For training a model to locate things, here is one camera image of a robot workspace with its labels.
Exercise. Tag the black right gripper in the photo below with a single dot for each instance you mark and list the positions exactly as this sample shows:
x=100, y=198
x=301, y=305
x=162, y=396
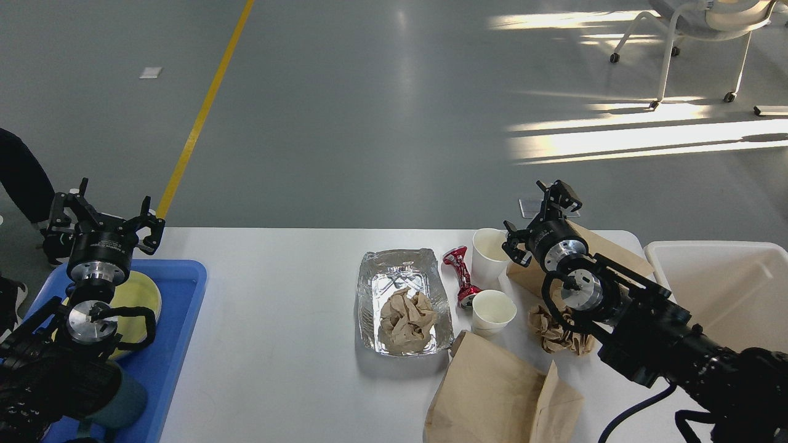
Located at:
x=548, y=241

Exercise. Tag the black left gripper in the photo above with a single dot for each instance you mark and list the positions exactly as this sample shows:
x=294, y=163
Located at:
x=98, y=254

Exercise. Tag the white paper cup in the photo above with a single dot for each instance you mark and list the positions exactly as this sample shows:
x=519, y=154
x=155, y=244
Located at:
x=492, y=311
x=488, y=259

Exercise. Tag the yellow plate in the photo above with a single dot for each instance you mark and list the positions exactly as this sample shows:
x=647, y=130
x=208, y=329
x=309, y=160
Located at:
x=139, y=290

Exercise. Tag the white paper cup front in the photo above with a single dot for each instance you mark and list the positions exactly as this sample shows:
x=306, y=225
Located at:
x=492, y=311

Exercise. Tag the brown paper ball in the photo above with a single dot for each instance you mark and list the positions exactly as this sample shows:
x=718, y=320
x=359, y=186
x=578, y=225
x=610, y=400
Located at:
x=552, y=337

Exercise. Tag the dark green mug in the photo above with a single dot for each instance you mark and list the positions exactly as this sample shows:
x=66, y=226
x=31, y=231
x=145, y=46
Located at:
x=126, y=401

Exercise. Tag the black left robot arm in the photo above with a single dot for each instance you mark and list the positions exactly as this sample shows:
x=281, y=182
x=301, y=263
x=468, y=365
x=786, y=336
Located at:
x=57, y=363

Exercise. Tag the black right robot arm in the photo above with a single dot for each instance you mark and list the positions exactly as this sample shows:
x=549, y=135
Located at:
x=644, y=335

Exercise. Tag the small grey floor plate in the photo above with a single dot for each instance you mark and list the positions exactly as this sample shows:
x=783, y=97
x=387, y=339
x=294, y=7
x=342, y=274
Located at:
x=530, y=207

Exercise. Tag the blue plastic tray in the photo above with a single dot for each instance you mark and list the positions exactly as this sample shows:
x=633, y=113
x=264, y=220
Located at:
x=181, y=283

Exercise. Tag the crushed red can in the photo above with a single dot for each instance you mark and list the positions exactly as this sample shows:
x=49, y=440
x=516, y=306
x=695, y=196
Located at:
x=455, y=258

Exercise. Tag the crumpled brown paper in tray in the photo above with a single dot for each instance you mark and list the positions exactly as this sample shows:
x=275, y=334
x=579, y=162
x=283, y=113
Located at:
x=406, y=320

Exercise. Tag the aluminium foil tray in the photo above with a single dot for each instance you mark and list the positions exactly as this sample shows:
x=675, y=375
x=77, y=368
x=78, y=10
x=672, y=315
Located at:
x=379, y=276

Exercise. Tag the large brown paper bag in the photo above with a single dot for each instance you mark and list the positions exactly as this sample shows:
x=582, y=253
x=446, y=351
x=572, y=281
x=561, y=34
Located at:
x=488, y=394

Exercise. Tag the white plastic bin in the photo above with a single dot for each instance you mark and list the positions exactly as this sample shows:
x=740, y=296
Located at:
x=736, y=290

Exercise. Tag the white rolling chair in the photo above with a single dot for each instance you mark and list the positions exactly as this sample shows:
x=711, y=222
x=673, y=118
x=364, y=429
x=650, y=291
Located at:
x=709, y=21

